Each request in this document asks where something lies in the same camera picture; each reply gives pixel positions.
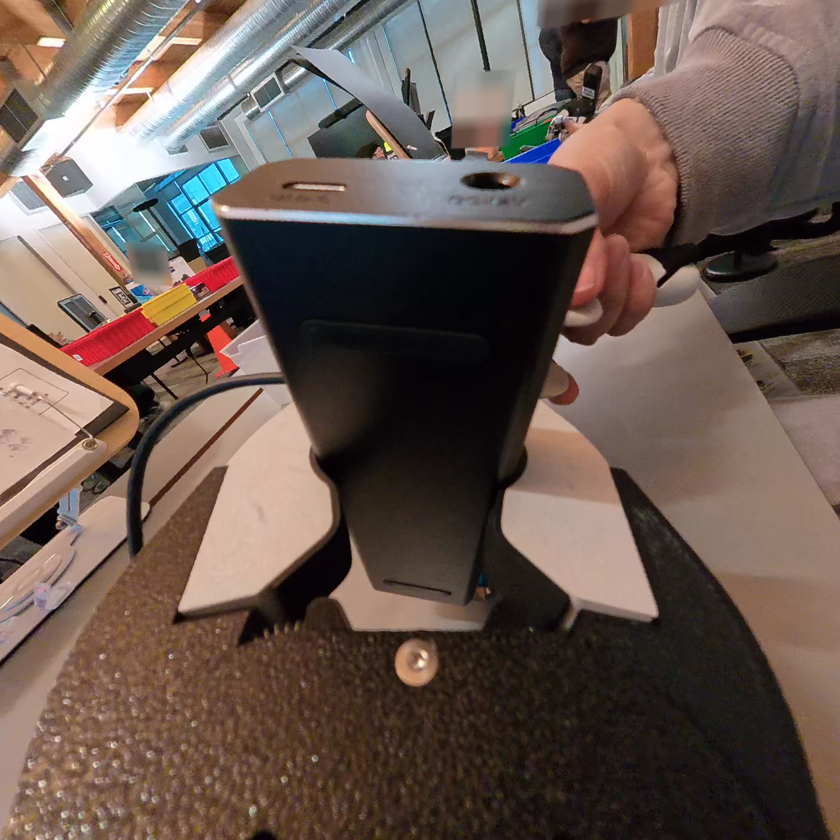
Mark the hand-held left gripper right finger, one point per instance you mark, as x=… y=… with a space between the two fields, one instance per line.
x=577 y=525

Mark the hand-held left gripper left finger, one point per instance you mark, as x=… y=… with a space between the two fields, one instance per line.
x=262 y=525

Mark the black silver-edged USB hub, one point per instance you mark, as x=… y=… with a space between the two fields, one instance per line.
x=407 y=275

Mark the white desk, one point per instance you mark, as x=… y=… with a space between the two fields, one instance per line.
x=689 y=426

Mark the person's right hand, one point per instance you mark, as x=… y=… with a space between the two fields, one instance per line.
x=630 y=184

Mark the white stand base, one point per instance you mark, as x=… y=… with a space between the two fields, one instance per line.
x=98 y=525

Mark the orange traffic cone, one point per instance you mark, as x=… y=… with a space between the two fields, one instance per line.
x=220 y=351

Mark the blue plastic bin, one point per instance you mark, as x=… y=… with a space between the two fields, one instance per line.
x=531 y=156

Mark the green plastic bin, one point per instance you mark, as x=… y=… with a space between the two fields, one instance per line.
x=525 y=136

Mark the long wooden table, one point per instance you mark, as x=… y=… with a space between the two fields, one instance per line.
x=164 y=331

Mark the yellow plastic bin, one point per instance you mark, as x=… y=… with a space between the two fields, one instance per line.
x=167 y=305

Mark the red plastic bin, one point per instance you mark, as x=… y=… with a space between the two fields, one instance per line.
x=105 y=338
x=216 y=275

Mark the white paper sheet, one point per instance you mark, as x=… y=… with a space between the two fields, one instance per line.
x=39 y=420

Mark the wooden board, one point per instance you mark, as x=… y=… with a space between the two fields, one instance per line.
x=65 y=364

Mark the large window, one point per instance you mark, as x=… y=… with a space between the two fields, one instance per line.
x=197 y=190

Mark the grey curved panel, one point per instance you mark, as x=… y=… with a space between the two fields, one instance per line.
x=380 y=98

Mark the black monitor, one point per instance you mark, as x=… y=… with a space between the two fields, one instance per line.
x=334 y=138

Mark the silver ventilation duct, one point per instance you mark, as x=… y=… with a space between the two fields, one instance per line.
x=262 y=59
x=98 y=52

